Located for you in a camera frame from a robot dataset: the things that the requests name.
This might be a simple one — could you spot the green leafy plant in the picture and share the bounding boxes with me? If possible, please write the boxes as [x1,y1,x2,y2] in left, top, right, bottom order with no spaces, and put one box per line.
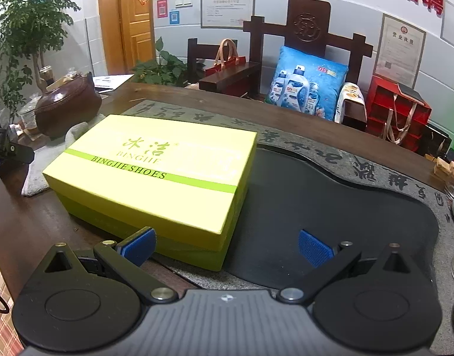
[132,37,190,88]

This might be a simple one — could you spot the white yellow patterned package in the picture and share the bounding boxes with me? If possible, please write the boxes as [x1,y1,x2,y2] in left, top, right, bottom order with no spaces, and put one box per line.
[334,82,368,125]

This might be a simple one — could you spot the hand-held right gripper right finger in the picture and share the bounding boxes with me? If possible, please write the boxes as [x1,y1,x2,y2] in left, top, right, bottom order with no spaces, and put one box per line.
[277,229,416,303]

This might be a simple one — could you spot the yellow shoe box lid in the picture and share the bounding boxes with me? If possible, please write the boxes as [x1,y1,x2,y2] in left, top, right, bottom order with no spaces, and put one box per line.
[42,114,258,252]

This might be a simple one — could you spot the small wooden pieces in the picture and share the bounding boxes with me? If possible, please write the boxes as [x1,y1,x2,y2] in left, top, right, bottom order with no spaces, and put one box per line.
[434,158,454,183]

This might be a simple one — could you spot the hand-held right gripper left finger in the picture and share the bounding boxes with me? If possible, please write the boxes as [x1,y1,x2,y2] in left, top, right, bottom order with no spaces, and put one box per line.
[38,226,178,303]

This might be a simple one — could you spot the brown clay teapot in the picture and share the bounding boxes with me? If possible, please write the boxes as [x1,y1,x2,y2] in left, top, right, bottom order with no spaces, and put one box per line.
[34,71,103,139]

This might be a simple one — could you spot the white paper booklet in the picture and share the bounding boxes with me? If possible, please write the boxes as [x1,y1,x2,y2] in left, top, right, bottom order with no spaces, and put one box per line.
[91,74,135,93]

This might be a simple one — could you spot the wide framed certificate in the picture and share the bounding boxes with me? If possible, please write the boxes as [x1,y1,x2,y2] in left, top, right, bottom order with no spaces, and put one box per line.
[201,0,255,30]

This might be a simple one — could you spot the potted green tree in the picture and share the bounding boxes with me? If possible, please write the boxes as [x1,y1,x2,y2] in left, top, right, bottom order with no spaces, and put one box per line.
[0,0,83,119]

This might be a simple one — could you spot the green shoe box base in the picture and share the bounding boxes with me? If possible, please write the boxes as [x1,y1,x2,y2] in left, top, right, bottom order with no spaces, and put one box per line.
[58,188,250,272]

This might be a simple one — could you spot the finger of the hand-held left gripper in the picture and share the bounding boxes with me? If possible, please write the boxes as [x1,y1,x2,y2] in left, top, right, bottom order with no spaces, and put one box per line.
[0,126,35,173]

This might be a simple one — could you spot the red gift bag tan handles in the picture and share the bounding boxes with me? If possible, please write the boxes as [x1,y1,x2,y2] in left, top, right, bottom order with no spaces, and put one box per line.
[205,39,248,78]

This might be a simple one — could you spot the plaid cloth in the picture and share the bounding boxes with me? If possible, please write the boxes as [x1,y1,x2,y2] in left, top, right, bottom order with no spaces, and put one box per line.
[0,245,27,356]

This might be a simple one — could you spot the black paper bag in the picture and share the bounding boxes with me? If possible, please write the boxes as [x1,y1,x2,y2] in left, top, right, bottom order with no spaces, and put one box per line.
[423,124,453,160]

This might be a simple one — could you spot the large carved wooden chair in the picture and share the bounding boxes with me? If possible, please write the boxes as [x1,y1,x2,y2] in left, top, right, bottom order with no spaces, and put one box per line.
[199,0,374,101]

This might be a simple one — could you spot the glass tea cup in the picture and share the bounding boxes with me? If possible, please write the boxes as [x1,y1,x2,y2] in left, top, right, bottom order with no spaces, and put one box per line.
[17,94,43,134]

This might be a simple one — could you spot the white towel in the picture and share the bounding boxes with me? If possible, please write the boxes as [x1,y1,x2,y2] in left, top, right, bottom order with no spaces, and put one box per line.
[21,115,112,197]

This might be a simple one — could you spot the black stone tea tray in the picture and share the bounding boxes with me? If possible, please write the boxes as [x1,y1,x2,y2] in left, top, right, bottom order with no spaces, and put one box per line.
[121,98,454,356]

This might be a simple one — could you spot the small dark wooden chair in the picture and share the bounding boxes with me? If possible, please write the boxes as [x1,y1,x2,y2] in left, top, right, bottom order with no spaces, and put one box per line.
[187,38,227,84]

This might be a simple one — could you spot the wooden door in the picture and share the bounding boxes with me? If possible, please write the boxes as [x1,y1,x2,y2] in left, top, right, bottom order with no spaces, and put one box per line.
[97,0,157,77]

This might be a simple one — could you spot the blue printed pillow bag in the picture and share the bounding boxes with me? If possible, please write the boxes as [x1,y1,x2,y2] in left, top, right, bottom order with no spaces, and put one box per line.
[266,45,350,121]

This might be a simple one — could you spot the tall framed licence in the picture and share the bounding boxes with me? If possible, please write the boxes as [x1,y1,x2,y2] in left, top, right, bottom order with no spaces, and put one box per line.
[373,13,427,86]

